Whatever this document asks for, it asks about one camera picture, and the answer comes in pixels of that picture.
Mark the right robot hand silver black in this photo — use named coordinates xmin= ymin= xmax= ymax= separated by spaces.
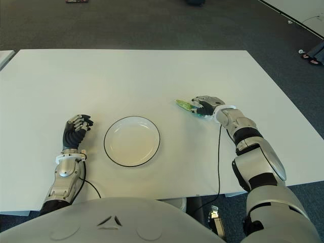
xmin=190 ymin=95 xmax=226 ymax=118

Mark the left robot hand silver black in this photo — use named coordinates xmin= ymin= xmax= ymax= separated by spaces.
xmin=62 ymin=114 xmax=95 ymax=150

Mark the green toothpaste tube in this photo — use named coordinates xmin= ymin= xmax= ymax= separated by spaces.
xmin=174 ymin=99 xmax=204 ymax=118

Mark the white plate black rim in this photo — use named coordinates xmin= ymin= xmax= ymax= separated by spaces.
xmin=103 ymin=115 xmax=161 ymax=168

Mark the grey robot torso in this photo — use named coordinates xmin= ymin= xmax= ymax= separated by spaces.
xmin=0 ymin=197 xmax=226 ymax=243

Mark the white side table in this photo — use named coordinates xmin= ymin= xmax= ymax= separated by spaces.
xmin=0 ymin=50 xmax=15 ymax=72

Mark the black cylinder under table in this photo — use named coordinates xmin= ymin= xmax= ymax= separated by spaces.
xmin=186 ymin=196 xmax=205 ymax=225

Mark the silver black device under table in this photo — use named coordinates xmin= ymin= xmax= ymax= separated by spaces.
xmin=207 ymin=205 xmax=225 ymax=240

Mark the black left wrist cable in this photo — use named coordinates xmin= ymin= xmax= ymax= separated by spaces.
xmin=77 ymin=156 xmax=102 ymax=199

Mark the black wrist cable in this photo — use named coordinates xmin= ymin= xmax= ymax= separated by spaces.
xmin=186 ymin=123 xmax=223 ymax=219
xmin=77 ymin=156 xmax=102 ymax=199

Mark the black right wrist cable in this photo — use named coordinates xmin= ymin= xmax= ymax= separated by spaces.
xmin=186 ymin=123 xmax=223 ymax=219

